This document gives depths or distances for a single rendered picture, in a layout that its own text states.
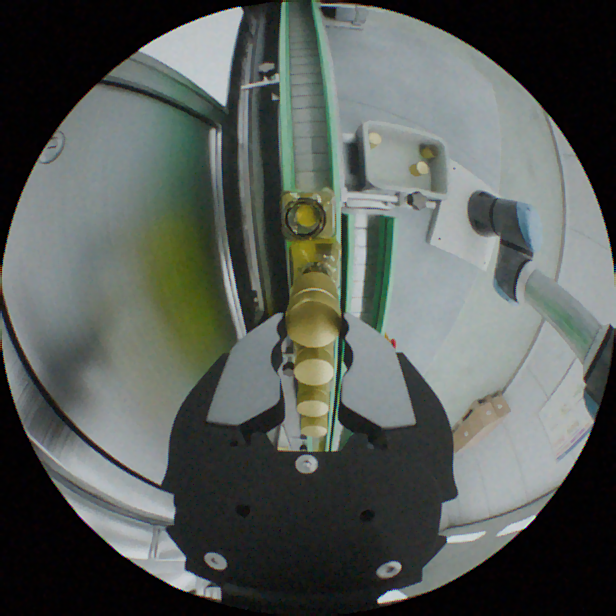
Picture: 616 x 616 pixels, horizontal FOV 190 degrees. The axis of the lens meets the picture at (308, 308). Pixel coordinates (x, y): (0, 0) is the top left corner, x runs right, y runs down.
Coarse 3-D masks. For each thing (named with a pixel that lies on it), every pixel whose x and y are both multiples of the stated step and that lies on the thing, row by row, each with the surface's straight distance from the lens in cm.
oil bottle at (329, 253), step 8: (336, 240) 23; (296, 248) 20; (304, 248) 20; (312, 248) 20; (320, 248) 20; (328, 248) 20; (336, 248) 20; (296, 256) 19; (304, 256) 19; (312, 256) 19; (320, 256) 19; (328, 256) 19; (336, 256) 20; (296, 264) 19; (304, 264) 19; (328, 264) 19; (336, 264) 20; (296, 272) 20; (336, 272) 20; (336, 280) 20
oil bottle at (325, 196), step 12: (288, 192) 19; (300, 192) 19; (312, 192) 19; (324, 192) 19; (324, 204) 18; (300, 216) 21; (312, 216) 21; (336, 216) 20; (324, 228) 19; (336, 228) 20; (288, 240) 20; (300, 240) 19; (312, 240) 20; (324, 240) 20
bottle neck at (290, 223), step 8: (296, 200) 13; (304, 200) 13; (312, 200) 13; (288, 208) 13; (296, 208) 15; (320, 208) 13; (288, 216) 13; (296, 216) 18; (320, 216) 13; (288, 224) 13; (296, 224) 16; (320, 224) 13; (288, 232) 14; (296, 232) 13; (304, 232) 14; (312, 232) 13; (320, 232) 13
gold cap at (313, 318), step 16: (304, 288) 12; (320, 288) 12; (336, 288) 15; (288, 304) 13; (304, 304) 11; (320, 304) 11; (336, 304) 12; (288, 320) 12; (304, 320) 11; (320, 320) 11; (336, 320) 11; (304, 336) 12; (320, 336) 12; (336, 336) 12
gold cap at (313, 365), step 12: (300, 348) 17; (312, 348) 16; (324, 348) 17; (300, 360) 16; (312, 360) 16; (324, 360) 16; (300, 372) 17; (312, 372) 17; (324, 372) 17; (312, 384) 18
